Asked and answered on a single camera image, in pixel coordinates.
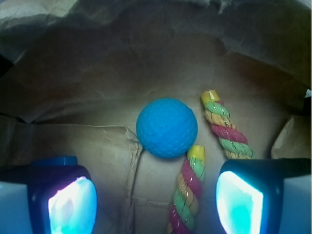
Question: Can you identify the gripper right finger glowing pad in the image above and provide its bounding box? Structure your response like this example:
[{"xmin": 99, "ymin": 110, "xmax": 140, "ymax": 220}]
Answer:
[{"xmin": 215, "ymin": 158, "xmax": 312, "ymax": 234}]

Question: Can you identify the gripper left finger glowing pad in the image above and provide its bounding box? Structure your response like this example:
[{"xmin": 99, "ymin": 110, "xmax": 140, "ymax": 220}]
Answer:
[{"xmin": 0, "ymin": 164, "xmax": 97, "ymax": 234}]

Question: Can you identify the blue dimpled ball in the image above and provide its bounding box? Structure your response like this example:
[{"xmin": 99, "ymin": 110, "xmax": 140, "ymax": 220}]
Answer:
[{"xmin": 136, "ymin": 98, "xmax": 198, "ymax": 158}]

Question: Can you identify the blue rectangular block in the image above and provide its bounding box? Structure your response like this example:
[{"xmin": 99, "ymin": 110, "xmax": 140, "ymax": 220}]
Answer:
[{"xmin": 31, "ymin": 156, "xmax": 78, "ymax": 166}]

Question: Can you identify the brown paper bag tray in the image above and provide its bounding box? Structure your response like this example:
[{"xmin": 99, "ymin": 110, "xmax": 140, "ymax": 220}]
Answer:
[{"xmin": 0, "ymin": 0, "xmax": 312, "ymax": 234}]

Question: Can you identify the pink green yellow rope toy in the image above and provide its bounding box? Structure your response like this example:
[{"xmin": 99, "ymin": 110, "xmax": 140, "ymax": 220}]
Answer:
[{"xmin": 167, "ymin": 89, "xmax": 254, "ymax": 234}]

